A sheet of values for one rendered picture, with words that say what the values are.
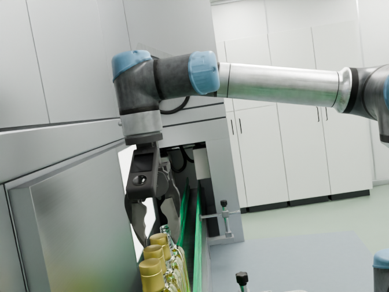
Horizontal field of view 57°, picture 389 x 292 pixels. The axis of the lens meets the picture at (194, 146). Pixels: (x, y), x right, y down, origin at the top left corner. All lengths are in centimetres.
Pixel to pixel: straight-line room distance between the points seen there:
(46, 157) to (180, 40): 114
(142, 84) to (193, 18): 104
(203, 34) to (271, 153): 301
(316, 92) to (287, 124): 372
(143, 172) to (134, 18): 115
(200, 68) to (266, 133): 383
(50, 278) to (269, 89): 52
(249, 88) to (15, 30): 43
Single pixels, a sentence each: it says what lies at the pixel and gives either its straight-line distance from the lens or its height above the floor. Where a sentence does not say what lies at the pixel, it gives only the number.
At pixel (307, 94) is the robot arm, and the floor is 138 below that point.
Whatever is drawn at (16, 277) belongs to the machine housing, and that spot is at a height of 121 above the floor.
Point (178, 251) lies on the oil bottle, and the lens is 81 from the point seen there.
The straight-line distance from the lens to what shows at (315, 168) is 463.
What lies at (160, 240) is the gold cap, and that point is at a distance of 68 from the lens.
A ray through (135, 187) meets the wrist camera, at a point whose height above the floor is 128.
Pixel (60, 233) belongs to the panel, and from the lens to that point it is 58.
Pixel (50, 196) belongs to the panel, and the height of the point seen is 129.
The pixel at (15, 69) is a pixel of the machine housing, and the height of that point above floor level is 149.
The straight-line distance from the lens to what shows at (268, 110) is 443.
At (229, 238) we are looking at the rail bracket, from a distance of 148.
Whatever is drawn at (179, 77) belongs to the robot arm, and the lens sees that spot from 63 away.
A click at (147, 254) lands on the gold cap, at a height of 116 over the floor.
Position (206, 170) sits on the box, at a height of 109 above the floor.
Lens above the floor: 138
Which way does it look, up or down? 6 degrees down
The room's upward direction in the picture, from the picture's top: 9 degrees counter-clockwise
